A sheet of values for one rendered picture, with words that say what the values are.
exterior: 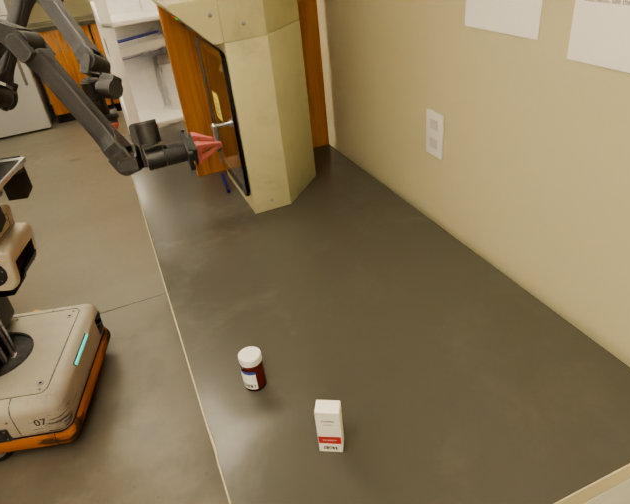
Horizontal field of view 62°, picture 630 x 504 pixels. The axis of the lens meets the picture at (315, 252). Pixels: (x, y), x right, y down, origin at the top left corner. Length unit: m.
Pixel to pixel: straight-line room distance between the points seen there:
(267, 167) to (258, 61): 0.28
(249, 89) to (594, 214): 0.85
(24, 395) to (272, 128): 1.38
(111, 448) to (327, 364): 1.43
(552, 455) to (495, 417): 0.10
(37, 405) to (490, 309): 1.65
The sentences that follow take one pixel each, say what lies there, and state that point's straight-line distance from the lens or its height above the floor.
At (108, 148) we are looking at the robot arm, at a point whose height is 1.19.
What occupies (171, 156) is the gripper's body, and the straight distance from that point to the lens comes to 1.45.
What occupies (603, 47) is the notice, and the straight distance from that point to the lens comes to 0.97.
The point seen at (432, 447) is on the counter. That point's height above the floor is 0.94.
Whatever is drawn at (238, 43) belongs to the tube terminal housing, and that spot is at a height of 1.40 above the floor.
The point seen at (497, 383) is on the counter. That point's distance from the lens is 0.98.
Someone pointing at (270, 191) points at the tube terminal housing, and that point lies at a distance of 1.51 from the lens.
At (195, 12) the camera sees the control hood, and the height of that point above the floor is 1.49.
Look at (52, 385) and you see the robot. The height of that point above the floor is 0.28.
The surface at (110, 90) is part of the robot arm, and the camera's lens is 1.74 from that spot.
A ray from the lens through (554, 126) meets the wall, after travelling 1.06.
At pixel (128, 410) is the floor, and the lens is 2.40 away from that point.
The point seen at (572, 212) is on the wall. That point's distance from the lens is 1.07.
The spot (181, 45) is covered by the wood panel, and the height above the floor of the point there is 1.36.
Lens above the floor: 1.64
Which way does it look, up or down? 33 degrees down
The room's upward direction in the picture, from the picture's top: 7 degrees counter-clockwise
